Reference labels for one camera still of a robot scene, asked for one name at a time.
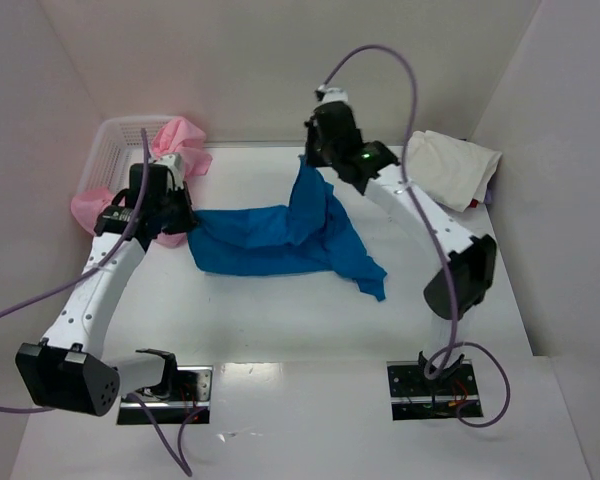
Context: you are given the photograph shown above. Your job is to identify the white folded t shirt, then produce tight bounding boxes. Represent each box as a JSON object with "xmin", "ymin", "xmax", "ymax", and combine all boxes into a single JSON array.
[{"xmin": 407, "ymin": 130, "xmax": 502, "ymax": 212}]

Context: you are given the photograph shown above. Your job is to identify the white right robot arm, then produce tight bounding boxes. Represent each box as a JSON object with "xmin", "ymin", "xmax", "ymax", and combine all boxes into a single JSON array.
[{"xmin": 305, "ymin": 99, "xmax": 497, "ymax": 381}]

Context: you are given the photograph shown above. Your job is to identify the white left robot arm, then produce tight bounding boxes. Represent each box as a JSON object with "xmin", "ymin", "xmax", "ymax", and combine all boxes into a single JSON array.
[{"xmin": 15, "ymin": 153, "xmax": 197, "ymax": 416}]

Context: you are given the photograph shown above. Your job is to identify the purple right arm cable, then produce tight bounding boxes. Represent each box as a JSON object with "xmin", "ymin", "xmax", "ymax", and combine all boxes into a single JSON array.
[{"xmin": 322, "ymin": 44, "xmax": 511, "ymax": 430}]

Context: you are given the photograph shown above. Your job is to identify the pink t shirt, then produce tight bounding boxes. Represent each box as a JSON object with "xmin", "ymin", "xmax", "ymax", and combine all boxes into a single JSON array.
[{"xmin": 70, "ymin": 116, "xmax": 212, "ymax": 234}]

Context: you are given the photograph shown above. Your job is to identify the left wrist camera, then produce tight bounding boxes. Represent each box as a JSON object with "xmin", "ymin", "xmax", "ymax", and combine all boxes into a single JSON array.
[{"xmin": 153, "ymin": 153, "xmax": 186, "ymax": 190}]

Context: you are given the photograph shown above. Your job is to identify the blue t shirt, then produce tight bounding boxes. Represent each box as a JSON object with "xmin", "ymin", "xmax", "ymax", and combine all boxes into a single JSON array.
[{"xmin": 187, "ymin": 155, "xmax": 387, "ymax": 302}]

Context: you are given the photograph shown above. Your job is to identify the white plastic basket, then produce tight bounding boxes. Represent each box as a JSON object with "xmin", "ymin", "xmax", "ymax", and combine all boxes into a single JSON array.
[{"xmin": 76, "ymin": 115, "xmax": 174, "ymax": 194}]

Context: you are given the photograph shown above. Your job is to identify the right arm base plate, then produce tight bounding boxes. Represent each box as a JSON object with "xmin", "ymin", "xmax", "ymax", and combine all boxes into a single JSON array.
[{"xmin": 387, "ymin": 361, "xmax": 483, "ymax": 421}]

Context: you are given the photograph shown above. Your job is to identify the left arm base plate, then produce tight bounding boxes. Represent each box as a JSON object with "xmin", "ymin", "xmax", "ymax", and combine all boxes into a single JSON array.
[{"xmin": 135, "ymin": 366, "xmax": 213, "ymax": 425}]

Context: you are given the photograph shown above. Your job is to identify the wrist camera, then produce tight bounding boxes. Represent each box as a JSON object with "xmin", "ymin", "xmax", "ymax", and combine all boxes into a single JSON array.
[
  {"xmin": 153, "ymin": 153, "xmax": 186, "ymax": 190},
  {"xmin": 314, "ymin": 85, "xmax": 349, "ymax": 105}
]

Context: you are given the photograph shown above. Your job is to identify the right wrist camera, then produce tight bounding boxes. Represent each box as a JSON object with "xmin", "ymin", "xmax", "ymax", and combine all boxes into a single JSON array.
[{"xmin": 314, "ymin": 85, "xmax": 349, "ymax": 105}]

